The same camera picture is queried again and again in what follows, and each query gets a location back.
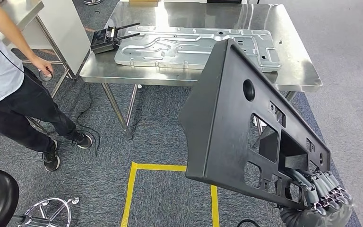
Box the person's left hand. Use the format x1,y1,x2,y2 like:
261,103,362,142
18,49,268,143
31,55,55,79

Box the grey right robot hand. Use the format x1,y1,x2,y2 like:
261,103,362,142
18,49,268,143
283,169,354,227

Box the black round button controller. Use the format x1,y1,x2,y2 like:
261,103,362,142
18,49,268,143
39,69,55,83

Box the black plastic plate bracket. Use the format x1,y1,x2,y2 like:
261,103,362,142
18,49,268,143
178,38,332,211

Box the stainless steel workbench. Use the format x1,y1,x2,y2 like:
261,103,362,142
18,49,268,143
79,1,324,140

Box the white side table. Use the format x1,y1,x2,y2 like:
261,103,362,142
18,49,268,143
0,0,91,134

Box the person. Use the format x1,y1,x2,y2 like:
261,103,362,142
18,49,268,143
0,0,94,172

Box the black device with antennas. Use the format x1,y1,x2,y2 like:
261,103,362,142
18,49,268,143
90,22,141,55

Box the stamped sheet metal panel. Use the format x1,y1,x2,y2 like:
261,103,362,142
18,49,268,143
114,25,282,73

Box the black floor cable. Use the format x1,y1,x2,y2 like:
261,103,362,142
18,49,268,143
72,83,101,158

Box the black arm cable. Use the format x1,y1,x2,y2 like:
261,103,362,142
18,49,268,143
237,218,261,227

